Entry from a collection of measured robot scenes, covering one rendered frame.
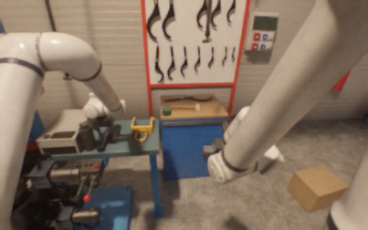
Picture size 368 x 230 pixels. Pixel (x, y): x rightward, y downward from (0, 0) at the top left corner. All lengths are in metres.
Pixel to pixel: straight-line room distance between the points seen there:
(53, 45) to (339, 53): 0.64
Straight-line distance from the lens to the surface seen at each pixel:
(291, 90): 0.32
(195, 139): 2.07
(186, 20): 2.79
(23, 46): 0.69
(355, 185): 0.48
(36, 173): 1.45
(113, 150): 1.34
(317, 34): 0.29
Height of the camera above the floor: 1.89
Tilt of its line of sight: 30 degrees down
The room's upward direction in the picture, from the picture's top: 2 degrees clockwise
